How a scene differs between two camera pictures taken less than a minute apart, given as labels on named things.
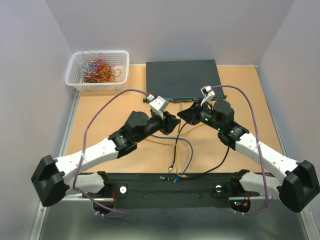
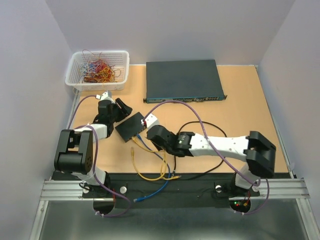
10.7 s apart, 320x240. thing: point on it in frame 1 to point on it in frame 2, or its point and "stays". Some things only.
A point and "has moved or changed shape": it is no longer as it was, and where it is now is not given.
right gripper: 190,115 to 158,125
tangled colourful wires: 97,69 stays
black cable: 168,179 has moved or changed shape
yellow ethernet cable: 181,108 to 144,178
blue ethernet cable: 177,178 to 155,151
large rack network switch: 181,81 stays
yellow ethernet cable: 182,176 to 165,159
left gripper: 168,123 to 124,111
